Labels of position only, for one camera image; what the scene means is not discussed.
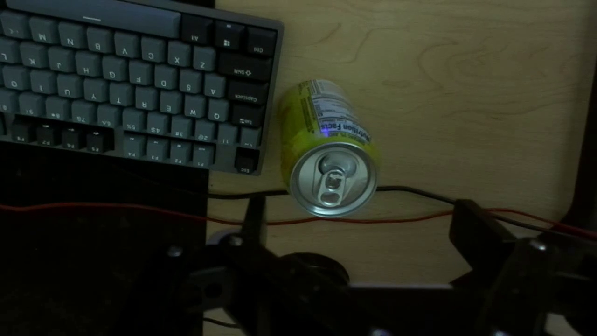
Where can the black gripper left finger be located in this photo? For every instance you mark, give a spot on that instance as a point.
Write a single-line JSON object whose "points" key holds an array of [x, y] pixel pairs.
{"points": [[211, 291]]}

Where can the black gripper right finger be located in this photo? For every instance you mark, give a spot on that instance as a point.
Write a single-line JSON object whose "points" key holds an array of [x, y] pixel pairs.
{"points": [[534, 285]]}

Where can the yellow green soda can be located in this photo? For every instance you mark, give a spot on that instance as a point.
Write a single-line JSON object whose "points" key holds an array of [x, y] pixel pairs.
{"points": [[329, 155]]}

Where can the black desk mat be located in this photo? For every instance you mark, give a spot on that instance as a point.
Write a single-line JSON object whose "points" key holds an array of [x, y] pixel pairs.
{"points": [[94, 261]]}

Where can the grey mechanical keyboard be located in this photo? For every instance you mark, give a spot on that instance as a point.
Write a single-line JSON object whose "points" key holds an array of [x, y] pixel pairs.
{"points": [[123, 86]]}

